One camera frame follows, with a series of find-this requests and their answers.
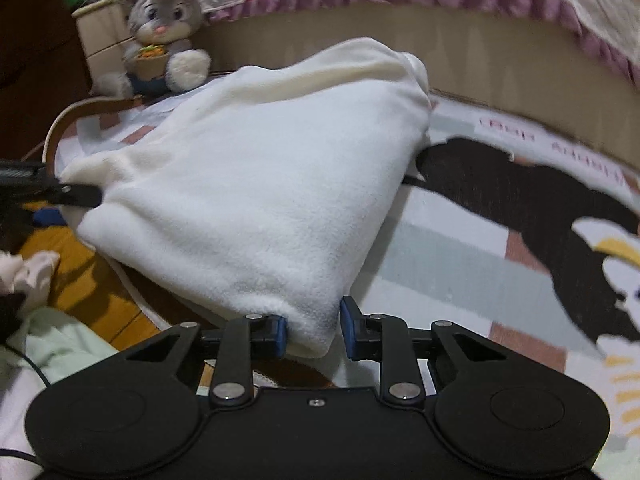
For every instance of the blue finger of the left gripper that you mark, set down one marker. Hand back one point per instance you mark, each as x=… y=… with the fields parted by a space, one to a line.
x=75 y=194

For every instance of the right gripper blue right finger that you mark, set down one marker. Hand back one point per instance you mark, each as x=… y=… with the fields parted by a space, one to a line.
x=384 y=339

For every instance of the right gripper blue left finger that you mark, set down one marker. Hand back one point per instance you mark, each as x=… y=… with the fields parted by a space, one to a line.
x=260 y=335

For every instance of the cream fleece zip jacket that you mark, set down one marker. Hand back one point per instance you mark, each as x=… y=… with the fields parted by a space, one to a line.
x=265 y=191

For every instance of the dark brown wooden dresser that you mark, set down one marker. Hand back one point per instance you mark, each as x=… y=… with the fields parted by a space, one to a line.
x=43 y=70

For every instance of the light green cloth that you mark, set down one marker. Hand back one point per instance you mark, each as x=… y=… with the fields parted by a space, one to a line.
x=58 y=344

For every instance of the cream bedside cabinet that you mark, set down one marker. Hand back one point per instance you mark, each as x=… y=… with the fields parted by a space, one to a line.
x=104 y=36

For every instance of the grey bunny plush toy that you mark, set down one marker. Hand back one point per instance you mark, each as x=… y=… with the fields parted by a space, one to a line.
x=161 y=58

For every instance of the checkered floor rug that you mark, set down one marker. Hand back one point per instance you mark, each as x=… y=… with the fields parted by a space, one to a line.
x=498 y=225

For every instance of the beige bed base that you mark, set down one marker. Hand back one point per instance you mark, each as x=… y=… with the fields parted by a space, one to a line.
x=524 y=67

